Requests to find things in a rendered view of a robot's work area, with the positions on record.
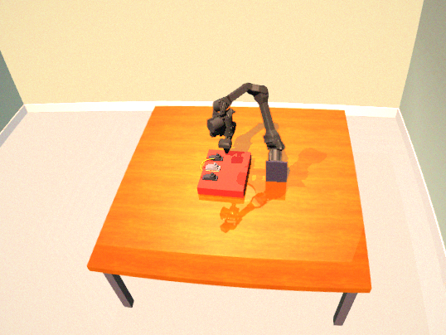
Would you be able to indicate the red flat panel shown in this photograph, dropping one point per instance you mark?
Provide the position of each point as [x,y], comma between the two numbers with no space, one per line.
[231,180]

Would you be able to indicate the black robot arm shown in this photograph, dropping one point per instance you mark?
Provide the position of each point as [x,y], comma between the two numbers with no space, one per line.
[225,117]

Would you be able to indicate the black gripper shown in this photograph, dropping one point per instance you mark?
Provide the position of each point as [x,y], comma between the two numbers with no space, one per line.
[228,132]

